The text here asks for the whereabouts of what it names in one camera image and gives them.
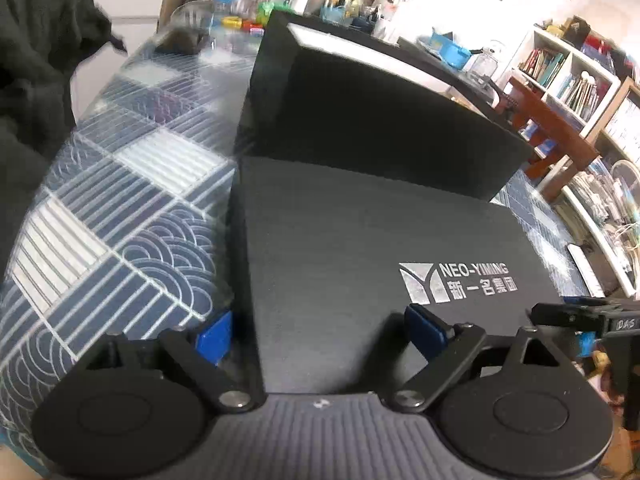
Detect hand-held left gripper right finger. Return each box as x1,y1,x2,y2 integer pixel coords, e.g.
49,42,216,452
389,303,572,414

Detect black jacket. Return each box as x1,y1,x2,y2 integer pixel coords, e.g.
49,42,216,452
0,0,127,273

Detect glass jar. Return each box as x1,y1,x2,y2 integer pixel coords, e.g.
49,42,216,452
469,42,503,83

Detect clear glass bowl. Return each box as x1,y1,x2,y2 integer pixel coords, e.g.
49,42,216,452
167,1,218,57

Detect blue checked cloth desktop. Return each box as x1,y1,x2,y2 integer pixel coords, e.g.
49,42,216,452
0,25,616,476

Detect blue plastic container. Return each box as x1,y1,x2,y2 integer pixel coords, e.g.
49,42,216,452
429,32,472,70

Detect brown wooden chair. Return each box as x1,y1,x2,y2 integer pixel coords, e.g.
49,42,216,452
492,76,601,202

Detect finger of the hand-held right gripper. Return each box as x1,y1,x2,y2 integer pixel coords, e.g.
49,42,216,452
530,297,640,335

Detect white bookshelf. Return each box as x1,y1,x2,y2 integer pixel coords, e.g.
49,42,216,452
500,17,640,298

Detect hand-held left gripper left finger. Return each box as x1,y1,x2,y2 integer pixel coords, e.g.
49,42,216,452
99,310,267,414

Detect black box with white interior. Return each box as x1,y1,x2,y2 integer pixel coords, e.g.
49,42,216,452
248,9,537,202

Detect black box with logo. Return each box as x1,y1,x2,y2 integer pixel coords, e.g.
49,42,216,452
229,156,572,397

